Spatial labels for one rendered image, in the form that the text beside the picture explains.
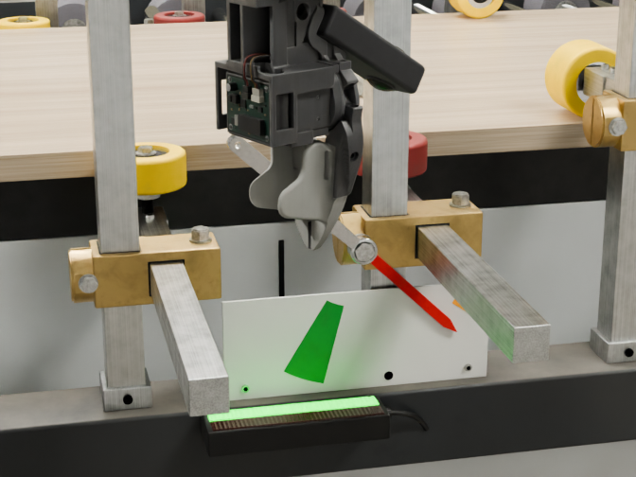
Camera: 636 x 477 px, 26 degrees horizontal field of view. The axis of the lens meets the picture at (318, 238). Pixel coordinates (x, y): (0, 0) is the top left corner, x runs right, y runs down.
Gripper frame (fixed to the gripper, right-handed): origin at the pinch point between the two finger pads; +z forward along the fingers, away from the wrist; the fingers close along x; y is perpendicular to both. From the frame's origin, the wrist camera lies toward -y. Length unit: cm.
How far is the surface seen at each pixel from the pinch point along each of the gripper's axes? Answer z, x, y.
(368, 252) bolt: 7.6, -10.3, -14.0
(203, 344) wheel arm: 7.7, -2.3, 9.8
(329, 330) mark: 15.8, -13.4, -12.0
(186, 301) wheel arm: 7.7, -10.7, 5.6
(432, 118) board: 2.2, -28.3, -38.7
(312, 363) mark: 19.0, -14.1, -10.5
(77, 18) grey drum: 10, -153, -64
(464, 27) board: 2, -68, -83
